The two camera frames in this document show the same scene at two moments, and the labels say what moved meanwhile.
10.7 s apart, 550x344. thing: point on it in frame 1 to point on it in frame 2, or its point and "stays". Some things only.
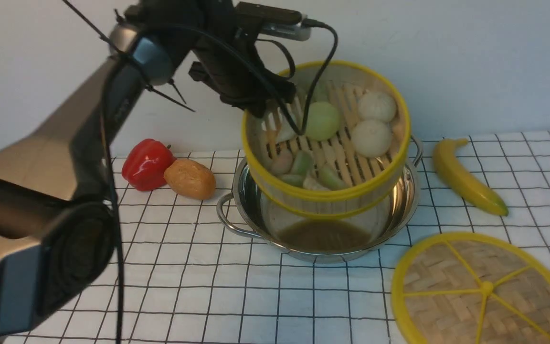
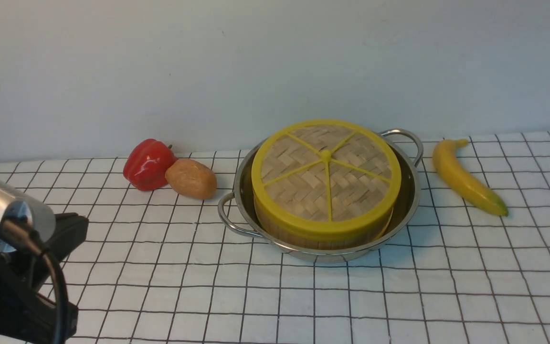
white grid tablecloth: (174, 277) stays
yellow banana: (446, 157) stays
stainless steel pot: (344, 239) stays
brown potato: (190, 178) stays
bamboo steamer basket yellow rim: (338, 148) to (299, 234)
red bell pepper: (144, 165) stays
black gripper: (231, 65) to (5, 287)
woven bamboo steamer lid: (470, 288) to (325, 179)
